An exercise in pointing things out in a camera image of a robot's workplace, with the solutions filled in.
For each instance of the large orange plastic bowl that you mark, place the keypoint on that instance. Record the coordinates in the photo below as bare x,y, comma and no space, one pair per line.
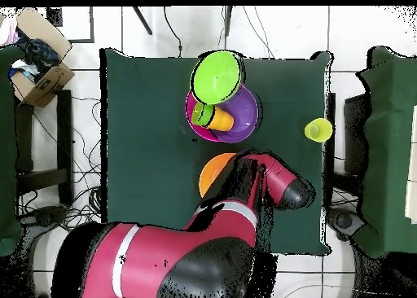
211,171

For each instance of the pink plastic bowl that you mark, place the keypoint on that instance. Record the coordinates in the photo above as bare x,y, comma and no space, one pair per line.
192,128

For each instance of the orange plastic cup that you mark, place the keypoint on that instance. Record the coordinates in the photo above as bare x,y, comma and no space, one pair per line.
223,120

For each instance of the green plastic cup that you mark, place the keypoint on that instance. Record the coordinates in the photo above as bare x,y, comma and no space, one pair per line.
202,114

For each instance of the purple plastic bowl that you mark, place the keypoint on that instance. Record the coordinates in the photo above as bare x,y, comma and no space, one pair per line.
244,115

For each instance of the green plastic bowl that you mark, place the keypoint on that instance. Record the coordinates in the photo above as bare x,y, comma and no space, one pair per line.
216,78

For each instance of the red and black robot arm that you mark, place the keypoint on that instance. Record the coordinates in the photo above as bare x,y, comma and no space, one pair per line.
195,246

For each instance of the dark green tablecloth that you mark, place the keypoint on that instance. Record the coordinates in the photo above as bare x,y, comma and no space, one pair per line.
146,148

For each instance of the yellow plastic cup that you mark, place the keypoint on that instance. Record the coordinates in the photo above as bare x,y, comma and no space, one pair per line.
318,130

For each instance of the black tripod leg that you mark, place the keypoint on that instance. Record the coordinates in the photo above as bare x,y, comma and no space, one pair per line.
228,21
142,20

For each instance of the black equipment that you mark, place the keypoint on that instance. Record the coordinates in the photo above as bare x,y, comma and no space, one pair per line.
343,221

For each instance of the black wheeled base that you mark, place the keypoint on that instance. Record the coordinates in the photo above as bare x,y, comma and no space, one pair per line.
45,215

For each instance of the cardboard box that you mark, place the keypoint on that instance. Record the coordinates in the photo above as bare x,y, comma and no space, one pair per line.
49,89

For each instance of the dark green cloth cover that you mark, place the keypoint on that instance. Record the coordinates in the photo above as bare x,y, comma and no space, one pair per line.
6,148
391,115

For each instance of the dark blue clothing bundle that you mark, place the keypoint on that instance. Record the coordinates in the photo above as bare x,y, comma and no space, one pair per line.
39,53

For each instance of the pale pink cloth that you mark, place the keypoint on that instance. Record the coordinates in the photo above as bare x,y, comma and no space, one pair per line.
8,32

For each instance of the black metal frame stand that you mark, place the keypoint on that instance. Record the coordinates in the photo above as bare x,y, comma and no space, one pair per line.
64,132

